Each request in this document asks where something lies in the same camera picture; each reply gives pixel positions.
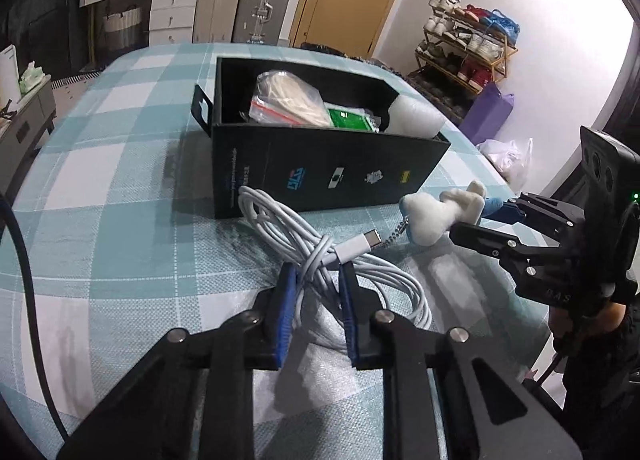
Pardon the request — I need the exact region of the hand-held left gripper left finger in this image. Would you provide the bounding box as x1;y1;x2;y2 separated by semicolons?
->
57;263;301;460

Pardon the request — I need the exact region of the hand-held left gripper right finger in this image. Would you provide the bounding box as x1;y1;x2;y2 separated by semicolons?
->
337;263;586;460

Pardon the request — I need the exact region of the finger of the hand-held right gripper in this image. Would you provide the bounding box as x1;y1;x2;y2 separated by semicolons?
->
481;191;585;237
448;221;563;268

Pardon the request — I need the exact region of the white plush keychain toy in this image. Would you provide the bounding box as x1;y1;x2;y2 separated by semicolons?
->
375;180;506;248

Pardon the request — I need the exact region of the white charging cable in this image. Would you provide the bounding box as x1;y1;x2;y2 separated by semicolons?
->
237;185;433;328

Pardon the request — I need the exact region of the black cardboard box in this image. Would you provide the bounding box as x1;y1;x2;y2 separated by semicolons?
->
192;56;452;220

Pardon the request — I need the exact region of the clear bag of beige string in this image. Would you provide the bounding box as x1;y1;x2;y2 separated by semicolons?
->
250;71;333;128

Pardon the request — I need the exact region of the person's right forearm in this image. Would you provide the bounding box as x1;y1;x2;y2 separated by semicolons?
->
547;300;640;460

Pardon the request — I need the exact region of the person's right hand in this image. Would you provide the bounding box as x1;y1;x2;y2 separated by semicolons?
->
602;300;628;328

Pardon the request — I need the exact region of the white plastic bag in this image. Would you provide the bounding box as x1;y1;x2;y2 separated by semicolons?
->
477;137;533;186

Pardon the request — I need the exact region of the purple bag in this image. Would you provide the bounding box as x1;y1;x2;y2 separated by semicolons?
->
459;82;516;146

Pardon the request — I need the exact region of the white bubble wrap piece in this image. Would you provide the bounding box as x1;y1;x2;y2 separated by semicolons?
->
385;95;446;138

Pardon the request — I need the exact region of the wooden shoe rack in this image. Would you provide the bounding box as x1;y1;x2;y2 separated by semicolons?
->
407;0;521;96

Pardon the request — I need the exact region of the collection of shelved shoes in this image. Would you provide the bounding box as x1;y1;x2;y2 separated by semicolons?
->
417;0;521;91

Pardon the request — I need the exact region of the teal checkered cloth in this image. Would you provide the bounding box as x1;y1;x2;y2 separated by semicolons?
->
0;42;566;460

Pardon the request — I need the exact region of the silver hard suitcase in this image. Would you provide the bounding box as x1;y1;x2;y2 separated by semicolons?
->
234;0;296;44

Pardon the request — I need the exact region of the black white striped rug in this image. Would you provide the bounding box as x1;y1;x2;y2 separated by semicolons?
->
52;71;103;88

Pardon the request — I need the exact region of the beige hard suitcase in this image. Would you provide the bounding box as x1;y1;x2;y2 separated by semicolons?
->
192;0;247;44

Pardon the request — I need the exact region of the grey low cabinet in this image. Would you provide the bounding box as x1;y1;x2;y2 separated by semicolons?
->
0;75;57;201

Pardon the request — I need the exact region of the grey white laundry basket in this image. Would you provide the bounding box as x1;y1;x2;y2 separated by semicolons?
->
102;5;143;51

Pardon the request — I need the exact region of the white desk with drawers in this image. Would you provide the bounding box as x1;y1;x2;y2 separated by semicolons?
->
79;0;201;46

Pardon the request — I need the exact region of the green tissue pack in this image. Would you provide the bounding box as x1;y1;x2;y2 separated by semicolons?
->
19;62;52;92

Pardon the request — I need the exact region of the black cable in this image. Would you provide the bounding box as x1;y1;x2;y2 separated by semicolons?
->
0;193;71;446

